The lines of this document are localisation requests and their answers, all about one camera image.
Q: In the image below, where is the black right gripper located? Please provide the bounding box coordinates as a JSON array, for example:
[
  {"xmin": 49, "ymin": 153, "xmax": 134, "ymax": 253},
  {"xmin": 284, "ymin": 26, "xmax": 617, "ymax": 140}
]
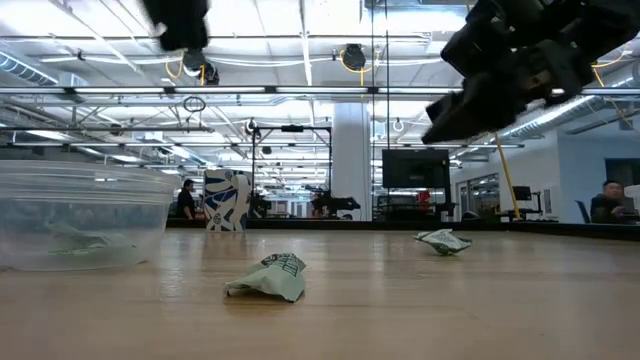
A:
[{"xmin": 421, "ymin": 0, "xmax": 601, "ymax": 145}]

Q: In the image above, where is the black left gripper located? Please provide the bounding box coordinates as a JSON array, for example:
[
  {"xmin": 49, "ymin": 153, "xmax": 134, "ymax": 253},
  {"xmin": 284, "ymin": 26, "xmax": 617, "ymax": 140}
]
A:
[{"xmin": 141, "ymin": 0, "xmax": 210, "ymax": 52}]

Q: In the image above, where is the green white wrapper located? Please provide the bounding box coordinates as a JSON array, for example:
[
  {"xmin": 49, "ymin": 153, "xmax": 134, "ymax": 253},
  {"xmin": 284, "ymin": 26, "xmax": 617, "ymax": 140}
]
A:
[
  {"xmin": 224, "ymin": 252, "xmax": 308, "ymax": 304},
  {"xmin": 413, "ymin": 228, "xmax": 473, "ymax": 257},
  {"xmin": 44, "ymin": 222, "xmax": 136, "ymax": 256}
]

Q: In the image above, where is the black monitor screen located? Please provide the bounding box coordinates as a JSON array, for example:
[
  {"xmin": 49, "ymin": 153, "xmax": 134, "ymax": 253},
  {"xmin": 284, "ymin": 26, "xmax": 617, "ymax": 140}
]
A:
[{"xmin": 382, "ymin": 148, "xmax": 451, "ymax": 190}]

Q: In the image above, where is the white building column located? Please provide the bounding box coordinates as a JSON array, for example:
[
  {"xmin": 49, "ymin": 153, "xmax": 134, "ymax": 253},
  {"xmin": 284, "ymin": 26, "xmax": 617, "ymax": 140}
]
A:
[{"xmin": 332, "ymin": 102, "xmax": 373, "ymax": 221}]

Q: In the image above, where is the person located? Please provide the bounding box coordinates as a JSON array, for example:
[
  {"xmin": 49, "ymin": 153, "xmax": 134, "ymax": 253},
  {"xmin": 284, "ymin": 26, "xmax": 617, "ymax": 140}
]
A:
[
  {"xmin": 589, "ymin": 179, "xmax": 639, "ymax": 225},
  {"xmin": 175, "ymin": 178, "xmax": 197, "ymax": 220}
]

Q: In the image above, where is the blue white patterned mug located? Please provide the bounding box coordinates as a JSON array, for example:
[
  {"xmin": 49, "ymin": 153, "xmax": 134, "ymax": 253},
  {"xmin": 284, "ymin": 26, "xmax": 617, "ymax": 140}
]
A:
[{"xmin": 203, "ymin": 168, "xmax": 254, "ymax": 233}]

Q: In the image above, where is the clear plastic container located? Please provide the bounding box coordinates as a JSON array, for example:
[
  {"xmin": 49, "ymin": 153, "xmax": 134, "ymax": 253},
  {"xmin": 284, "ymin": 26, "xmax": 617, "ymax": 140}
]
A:
[{"xmin": 0, "ymin": 159, "xmax": 182, "ymax": 273}]

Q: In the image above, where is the black ceiling cable reel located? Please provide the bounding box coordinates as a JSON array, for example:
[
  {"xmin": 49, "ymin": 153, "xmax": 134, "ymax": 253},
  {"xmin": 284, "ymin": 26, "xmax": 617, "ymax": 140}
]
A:
[
  {"xmin": 182, "ymin": 49, "xmax": 220, "ymax": 86},
  {"xmin": 341, "ymin": 43, "xmax": 368, "ymax": 71}
]

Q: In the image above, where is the yellow hose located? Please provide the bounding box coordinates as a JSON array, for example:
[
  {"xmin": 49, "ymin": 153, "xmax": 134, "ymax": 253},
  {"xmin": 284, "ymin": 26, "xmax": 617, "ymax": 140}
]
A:
[{"xmin": 492, "ymin": 132, "xmax": 522, "ymax": 220}]

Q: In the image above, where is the black background rig frame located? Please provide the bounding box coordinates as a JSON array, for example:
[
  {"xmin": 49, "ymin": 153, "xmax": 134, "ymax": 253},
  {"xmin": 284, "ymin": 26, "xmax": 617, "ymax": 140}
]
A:
[{"xmin": 251, "ymin": 125, "xmax": 333, "ymax": 201}]

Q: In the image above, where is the black aluminium table frame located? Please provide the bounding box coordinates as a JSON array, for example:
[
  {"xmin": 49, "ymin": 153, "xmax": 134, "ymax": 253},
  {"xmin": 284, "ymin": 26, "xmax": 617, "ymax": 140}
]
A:
[{"xmin": 164, "ymin": 218, "xmax": 640, "ymax": 242}]

